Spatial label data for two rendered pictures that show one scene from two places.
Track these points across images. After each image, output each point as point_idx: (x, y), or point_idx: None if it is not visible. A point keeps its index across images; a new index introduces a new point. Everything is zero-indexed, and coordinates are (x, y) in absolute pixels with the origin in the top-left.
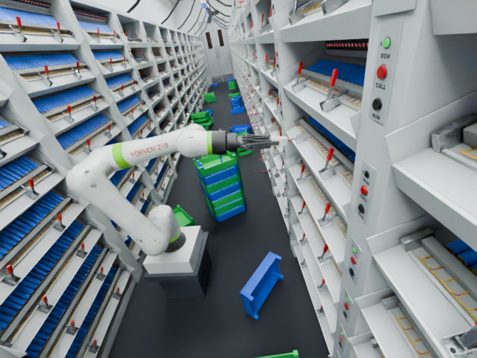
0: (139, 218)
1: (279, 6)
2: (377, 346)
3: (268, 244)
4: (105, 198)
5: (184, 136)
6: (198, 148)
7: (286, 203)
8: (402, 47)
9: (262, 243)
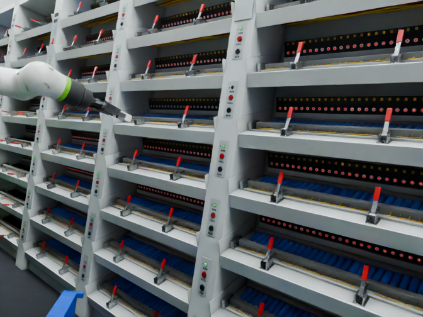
0: None
1: (129, 24)
2: (235, 247)
3: (35, 315)
4: None
5: (45, 64)
6: (56, 82)
7: (75, 239)
8: (248, 29)
9: (24, 316)
